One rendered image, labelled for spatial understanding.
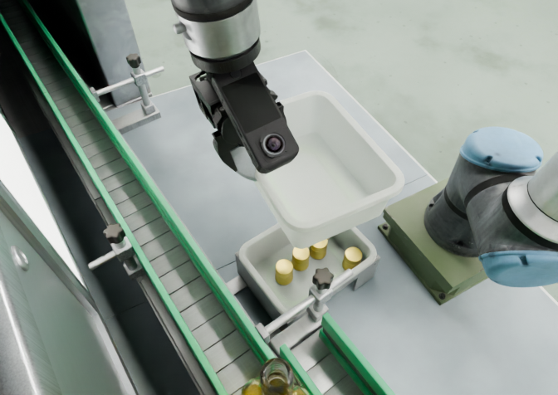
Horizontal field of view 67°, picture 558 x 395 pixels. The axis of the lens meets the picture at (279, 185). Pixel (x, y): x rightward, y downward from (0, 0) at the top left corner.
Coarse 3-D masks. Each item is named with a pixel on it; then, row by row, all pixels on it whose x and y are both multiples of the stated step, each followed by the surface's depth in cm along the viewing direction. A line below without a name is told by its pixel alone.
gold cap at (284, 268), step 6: (276, 264) 81; (282, 264) 81; (288, 264) 81; (276, 270) 81; (282, 270) 80; (288, 270) 80; (276, 276) 83; (282, 276) 81; (288, 276) 81; (282, 282) 82; (288, 282) 83
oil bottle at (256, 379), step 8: (256, 376) 43; (296, 376) 43; (248, 384) 42; (256, 384) 42; (272, 384) 44; (280, 384) 44; (296, 384) 42; (248, 392) 42; (256, 392) 41; (296, 392) 41; (304, 392) 42
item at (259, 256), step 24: (264, 240) 83; (288, 240) 88; (336, 240) 89; (360, 240) 82; (264, 264) 86; (312, 264) 86; (336, 264) 86; (360, 264) 78; (264, 288) 75; (288, 288) 83; (336, 288) 76
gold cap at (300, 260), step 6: (294, 252) 83; (300, 252) 83; (306, 252) 83; (294, 258) 83; (300, 258) 82; (306, 258) 82; (294, 264) 84; (300, 264) 83; (306, 264) 84; (300, 270) 85
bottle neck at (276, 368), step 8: (272, 360) 38; (280, 360) 38; (264, 368) 38; (272, 368) 39; (280, 368) 39; (288, 368) 38; (264, 376) 37; (272, 376) 41; (280, 376) 41; (288, 376) 37; (264, 384) 37; (288, 384) 37; (264, 392) 38; (272, 392) 37; (280, 392) 37; (288, 392) 38
